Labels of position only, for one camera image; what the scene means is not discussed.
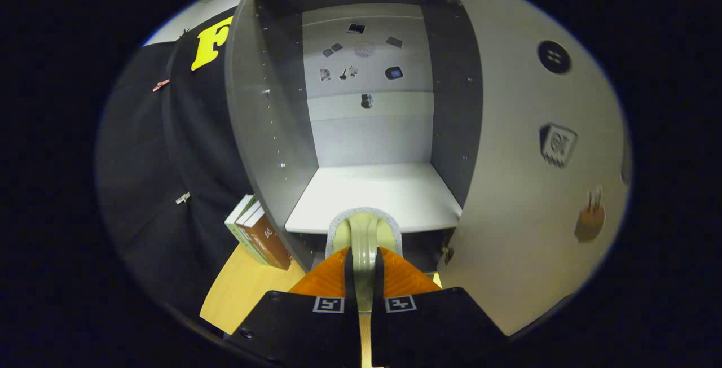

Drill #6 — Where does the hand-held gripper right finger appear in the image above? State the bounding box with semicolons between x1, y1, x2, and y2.
369;246;508;368

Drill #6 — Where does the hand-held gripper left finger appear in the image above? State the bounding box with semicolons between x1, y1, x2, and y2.
226;246;362;368

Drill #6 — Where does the beige slipper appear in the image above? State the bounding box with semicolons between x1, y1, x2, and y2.
325;206;404;312

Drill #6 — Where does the brown spine book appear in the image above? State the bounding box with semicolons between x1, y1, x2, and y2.
241;210;293;270

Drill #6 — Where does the green spine book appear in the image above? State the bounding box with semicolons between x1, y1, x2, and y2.
224;194;271;267

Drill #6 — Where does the grey cabinet body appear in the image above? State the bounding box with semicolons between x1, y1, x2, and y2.
224;0;485;273

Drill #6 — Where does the black backdrop cloth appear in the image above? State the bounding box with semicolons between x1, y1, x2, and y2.
95;10;254;323

